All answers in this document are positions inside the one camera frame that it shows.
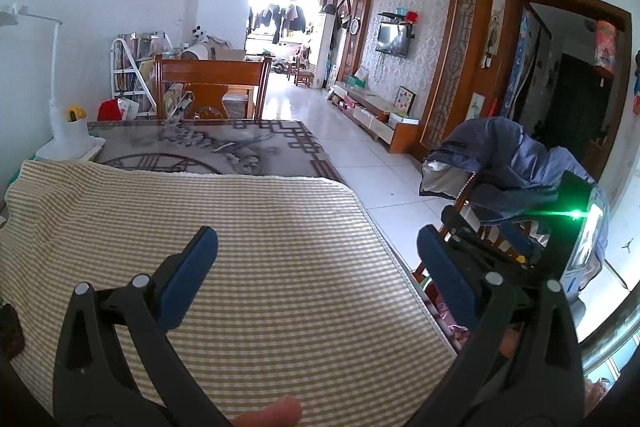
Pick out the person's thumb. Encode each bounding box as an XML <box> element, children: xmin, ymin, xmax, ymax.
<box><xmin>232</xmin><ymin>397</ymin><xmax>303</xmax><ymax>427</ymax></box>

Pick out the blue jacket on chair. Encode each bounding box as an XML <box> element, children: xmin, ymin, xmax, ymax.
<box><xmin>419</xmin><ymin>117</ymin><xmax>610</xmax><ymax>281</ymax></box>

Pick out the yellow checkered table cloth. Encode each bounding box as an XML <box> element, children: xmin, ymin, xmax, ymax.
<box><xmin>1</xmin><ymin>161</ymin><xmax>456</xmax><ymax>426</ymax></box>

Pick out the white desk lamp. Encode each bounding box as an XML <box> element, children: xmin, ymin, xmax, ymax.
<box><xmin>1</xmin><ymin>4</ymin><xmax>105</xmax><ymax>161</ymax></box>

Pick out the wooden tv cabinet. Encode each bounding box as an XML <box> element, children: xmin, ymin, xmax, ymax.
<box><xmin>326</xmin><ymin>82</ymin><xmax>419</xmax><ymax>154</ymax></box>

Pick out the white metal shelf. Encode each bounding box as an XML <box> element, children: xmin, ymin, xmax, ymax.
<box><xmin>110</xmin><ymin>31</ymin><xmax>174</xmax><ymax>118</ymax></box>

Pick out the wooden dining chair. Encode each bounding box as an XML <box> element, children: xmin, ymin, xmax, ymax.
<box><xmin>153</xmin><ymin>55</ymin><xmax>271</xmax><ymax>120</ymax></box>

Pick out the wall mounted television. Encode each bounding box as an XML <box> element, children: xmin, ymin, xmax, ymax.
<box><xmin>375</xmin><ymin>22</ymin><xmax>412</xmax><ymax>58</ymax></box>

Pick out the round wall clock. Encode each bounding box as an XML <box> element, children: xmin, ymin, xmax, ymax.
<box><xmin>349</xmin><ymin>17</ymin><xmax>360</xmax><ymax>35</ymax></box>

